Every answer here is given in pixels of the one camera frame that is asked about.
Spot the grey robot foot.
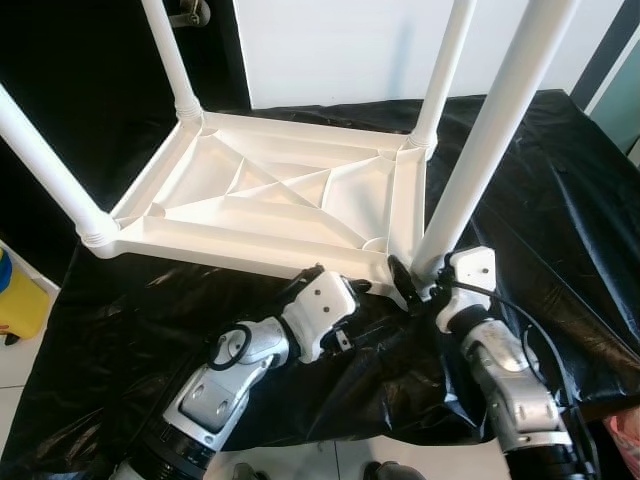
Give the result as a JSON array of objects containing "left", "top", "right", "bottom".
[
  {"left": 362, "top": 460, "right": 426, "bottom": 480},
  {"left": 232, "top": 462, "right": 271, "bottom": 480}
]

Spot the red plastic bag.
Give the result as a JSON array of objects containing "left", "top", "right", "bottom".
[{"left": 600, "top": 410, "right": 640, "bottom": 480}]

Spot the dark grey wall post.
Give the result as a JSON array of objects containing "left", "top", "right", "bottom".
[{"left": 570, "top": 0, "right": 640, "bottom": 111}]

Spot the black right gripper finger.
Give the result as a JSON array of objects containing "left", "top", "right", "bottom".
[{"left": 386, "top": 256, "right": 419, "bottom": 309}]

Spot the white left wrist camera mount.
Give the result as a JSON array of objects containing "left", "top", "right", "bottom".
[{"left": 280, "top": 268, "right": 359, "bottom": 363}]

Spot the grey robot right foot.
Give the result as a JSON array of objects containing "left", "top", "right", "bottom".
[{"left": 362, "top": 460, "right": 426, "bottom": 480}]

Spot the yellow box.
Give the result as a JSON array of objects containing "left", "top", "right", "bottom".
[{"left": 0, "top": 245, "right": 51, "bottom": 346}]

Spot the white plastic table leg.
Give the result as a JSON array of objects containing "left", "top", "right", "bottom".
[
  {"left": 412, "top": 0, "right": 583, "bottom": 286},
  {"left": 0, "top": 83, "right": 121, "bottom": 249},
  {"left": 408, "top": 0, "right": 478, "bottom": 153},
  {"left": 140, "top": 0, "right": 204, "bottom": 123}
]

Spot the grey robot left foot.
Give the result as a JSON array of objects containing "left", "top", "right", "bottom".
[{"left": 232, "top": 462, "right": 271, "bottom": 480}]

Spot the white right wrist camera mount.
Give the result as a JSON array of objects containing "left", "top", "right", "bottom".
[{"left": 435, "top": 247, "right": 498, "bottom": 331}]

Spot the white board panel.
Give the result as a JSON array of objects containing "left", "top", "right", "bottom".
[{"left": 232, "top": 0, "right": 616, "bottom": 109}]

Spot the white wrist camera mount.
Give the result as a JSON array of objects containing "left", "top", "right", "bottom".
[
  {"left": 280, "top": 268, "right": 359, "bottom": 363},
  {"left": 435, "top": 247, "right": 498, "bottom": 331}
]

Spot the black plastic table cover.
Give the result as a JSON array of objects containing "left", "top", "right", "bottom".
[{"left": 0, "top": 90, "right": 640, "bottom": 479}]

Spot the metal door handle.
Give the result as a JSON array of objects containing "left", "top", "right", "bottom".
[{"left": 168, "top": 0, "right": 213, "bottom": 28}]

